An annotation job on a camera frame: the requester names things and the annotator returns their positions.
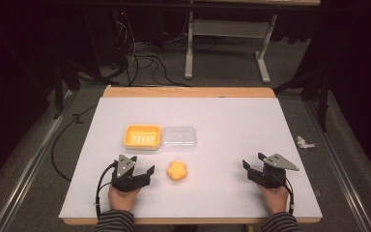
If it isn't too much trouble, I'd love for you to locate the crumpled white paper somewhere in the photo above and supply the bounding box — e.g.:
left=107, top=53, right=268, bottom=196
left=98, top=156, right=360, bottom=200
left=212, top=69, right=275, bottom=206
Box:
left=296, top=135, right=317, bottom=150

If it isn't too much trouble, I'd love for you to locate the white metal desk frame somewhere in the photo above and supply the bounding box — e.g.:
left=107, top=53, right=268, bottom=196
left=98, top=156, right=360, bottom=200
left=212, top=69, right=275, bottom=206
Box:
left=184, top=11, right=278, bottom=85

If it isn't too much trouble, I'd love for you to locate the black metal stand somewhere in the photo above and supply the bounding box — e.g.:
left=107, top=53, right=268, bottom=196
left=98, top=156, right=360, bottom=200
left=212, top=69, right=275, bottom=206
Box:
left=272, top=62, right=333, bottom=133
left=51, top=59, right=82, bottom=121

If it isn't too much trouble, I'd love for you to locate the white table mat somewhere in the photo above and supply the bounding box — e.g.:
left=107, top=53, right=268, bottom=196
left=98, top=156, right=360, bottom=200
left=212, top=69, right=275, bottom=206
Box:
left=58, top=97, right=323, bottom=220

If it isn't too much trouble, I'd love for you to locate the orange soap dish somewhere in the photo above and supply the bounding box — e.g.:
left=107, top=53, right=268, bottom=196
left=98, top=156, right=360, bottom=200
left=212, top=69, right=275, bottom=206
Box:
left=123, top=124, right=162, bottom=151

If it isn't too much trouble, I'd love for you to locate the wooden table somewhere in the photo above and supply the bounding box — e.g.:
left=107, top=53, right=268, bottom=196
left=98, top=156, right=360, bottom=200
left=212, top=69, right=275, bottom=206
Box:
left=58, top=85, right=323, bottom=226

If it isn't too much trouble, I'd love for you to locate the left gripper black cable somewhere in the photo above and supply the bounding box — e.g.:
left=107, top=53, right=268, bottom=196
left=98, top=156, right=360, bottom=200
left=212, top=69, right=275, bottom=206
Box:
left=95, top=161, right=118, bottom=220

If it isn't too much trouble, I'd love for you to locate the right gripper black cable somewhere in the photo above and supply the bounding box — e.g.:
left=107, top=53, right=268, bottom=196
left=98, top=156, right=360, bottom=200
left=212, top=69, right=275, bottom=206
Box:
left=278, top=175, right=296, bottom=216

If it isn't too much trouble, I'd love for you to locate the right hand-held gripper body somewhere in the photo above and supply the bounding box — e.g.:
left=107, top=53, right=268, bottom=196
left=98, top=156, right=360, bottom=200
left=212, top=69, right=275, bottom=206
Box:
left=246, top=153, right=300, bottom=189

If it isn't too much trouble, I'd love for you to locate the black floor cable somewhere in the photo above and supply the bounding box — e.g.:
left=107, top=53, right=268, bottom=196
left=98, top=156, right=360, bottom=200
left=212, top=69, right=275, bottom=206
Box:
left=50, top=103, right=99, bottom=183

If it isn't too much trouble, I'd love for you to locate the metal floor rail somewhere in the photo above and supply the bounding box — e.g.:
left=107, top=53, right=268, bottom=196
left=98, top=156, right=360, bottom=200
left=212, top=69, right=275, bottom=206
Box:
left=303, top=100, right=371, bottom=232
left=0, top=90, right=75, bottom=232

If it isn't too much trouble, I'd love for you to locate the orange flower-shaped soap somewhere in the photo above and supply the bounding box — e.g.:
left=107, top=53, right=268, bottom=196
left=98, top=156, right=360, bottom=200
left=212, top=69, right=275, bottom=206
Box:
left=166, top=160, right=188, bottom=182

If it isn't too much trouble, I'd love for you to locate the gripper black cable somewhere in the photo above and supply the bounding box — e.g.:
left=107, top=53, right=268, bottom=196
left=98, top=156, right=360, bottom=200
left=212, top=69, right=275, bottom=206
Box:
left=278, top=175, right=296, bottom=216
left=95, top=161, right=118, bottom=220

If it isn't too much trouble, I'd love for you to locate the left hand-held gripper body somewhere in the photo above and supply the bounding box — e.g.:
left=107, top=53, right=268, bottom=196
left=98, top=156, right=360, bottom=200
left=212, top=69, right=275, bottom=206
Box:
left=110, top=154, right=152, bottom=193

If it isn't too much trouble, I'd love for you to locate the person's right hand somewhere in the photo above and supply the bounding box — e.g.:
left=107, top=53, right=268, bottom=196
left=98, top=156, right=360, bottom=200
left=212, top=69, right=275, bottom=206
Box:
left=258, top=184, right=290, bottom=216

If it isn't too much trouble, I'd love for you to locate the clear plastic lid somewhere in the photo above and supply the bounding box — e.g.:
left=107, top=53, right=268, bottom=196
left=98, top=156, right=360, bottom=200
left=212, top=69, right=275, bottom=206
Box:
left=161, top=126, right=197, bottom=153

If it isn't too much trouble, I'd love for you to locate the person's left hand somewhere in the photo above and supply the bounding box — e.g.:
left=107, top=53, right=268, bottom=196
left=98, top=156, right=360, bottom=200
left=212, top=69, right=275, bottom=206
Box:
left=108, top=186, right=141, bottom=213

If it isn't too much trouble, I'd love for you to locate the tangle of floor cables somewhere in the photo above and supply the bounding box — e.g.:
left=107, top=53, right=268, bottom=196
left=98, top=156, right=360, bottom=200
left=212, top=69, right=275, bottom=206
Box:
left=110, top=11, right=191, bottom=88

